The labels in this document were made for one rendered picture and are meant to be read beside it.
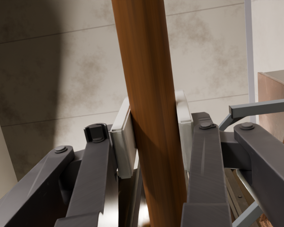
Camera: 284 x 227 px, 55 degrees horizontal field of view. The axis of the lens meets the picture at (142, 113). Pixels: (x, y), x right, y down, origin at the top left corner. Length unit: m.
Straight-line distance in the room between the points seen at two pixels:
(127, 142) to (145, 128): 0.02
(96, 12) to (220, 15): 1.64
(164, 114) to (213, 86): 3.80
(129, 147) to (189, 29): 3.70
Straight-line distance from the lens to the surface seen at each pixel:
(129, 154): 0.15
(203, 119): 0.16
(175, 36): 3.83
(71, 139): 4.34
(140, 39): 0.16
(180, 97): 0.19
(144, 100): 0.16
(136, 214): 1.33
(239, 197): 1.63
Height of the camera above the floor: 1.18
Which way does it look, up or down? 6 degrees up
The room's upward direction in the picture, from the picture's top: 97 degrees counter-clockwise
